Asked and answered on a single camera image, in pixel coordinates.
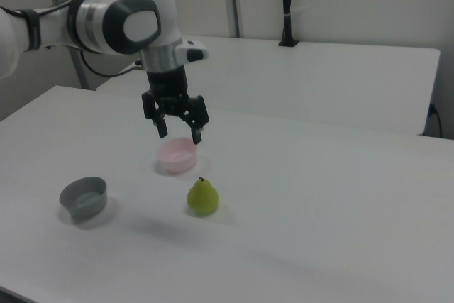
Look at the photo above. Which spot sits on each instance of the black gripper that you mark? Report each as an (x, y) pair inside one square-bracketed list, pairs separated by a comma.
[(166, 84)]

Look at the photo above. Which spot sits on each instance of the pink bowl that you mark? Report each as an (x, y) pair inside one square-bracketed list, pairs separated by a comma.
[(177, 162)]

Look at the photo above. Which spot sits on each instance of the green pear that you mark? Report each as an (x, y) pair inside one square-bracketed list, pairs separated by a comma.
[(203, 198)]

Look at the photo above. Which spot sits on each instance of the grey bowl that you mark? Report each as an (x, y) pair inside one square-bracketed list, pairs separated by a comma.
[(85, 209)]

